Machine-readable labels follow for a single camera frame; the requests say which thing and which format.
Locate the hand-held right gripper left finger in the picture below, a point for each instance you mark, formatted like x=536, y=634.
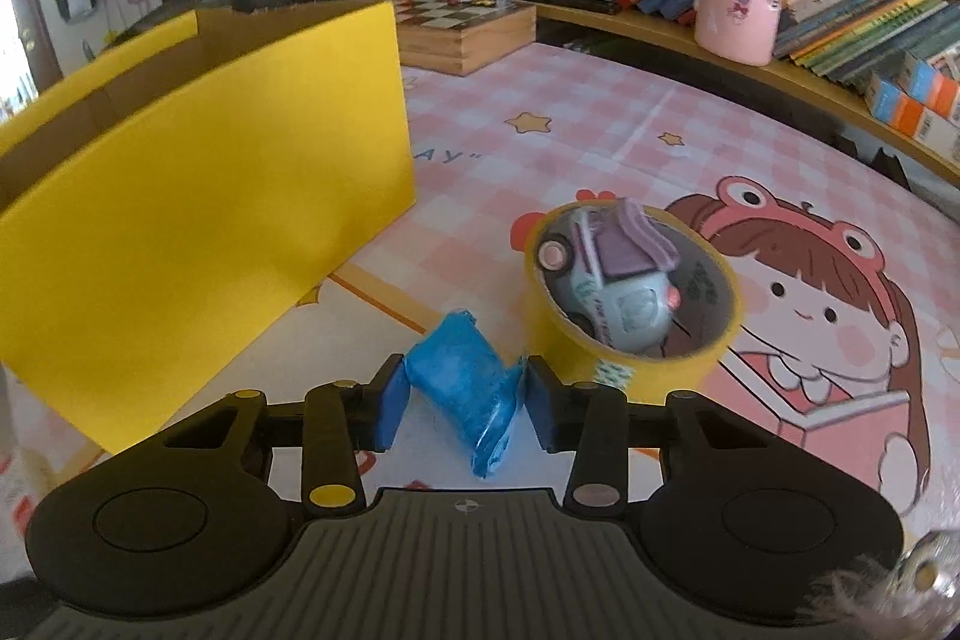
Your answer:
x=390, y=407

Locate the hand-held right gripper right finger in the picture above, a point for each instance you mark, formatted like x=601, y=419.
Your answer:
x=540, y=407

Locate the blue plastic packet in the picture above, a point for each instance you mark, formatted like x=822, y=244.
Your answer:
x=465, y=385

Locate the pale toy car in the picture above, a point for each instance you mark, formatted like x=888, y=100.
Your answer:
x=622, y=302

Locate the yellow tape roll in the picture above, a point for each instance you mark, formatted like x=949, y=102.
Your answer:
x=675, y=374

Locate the yellow cardboard box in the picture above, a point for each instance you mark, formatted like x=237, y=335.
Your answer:
x=187, y=197

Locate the pink checked desktop tablecloth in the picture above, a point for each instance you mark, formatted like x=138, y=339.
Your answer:
x=600, y=108

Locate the cartoon girl desk mat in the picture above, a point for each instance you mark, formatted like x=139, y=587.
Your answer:
x=825, y=385

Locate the wooden chessboard box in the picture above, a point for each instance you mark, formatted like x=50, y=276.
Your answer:
x=465, y=40

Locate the orange white carton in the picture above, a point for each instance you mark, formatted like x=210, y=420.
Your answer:
x=934, y=78
x=907, y=119

